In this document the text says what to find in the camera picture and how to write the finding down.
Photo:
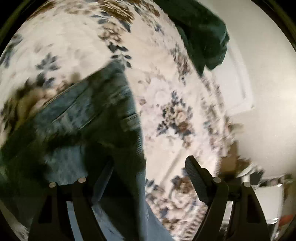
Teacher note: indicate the white door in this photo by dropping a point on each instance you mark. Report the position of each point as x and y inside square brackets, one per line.
[233, 79]

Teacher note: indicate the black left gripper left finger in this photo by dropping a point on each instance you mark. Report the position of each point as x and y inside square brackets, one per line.
[53, 222]

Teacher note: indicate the floral cream bed blanket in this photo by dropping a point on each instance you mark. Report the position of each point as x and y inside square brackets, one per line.
[181, 113]

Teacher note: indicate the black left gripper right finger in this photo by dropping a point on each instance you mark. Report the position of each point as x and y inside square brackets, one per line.
[247, 220]

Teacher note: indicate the dark green garment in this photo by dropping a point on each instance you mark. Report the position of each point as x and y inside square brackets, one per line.
[204, 34]

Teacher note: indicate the blue denim pants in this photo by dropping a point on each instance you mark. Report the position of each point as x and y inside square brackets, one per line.
[87, 129]

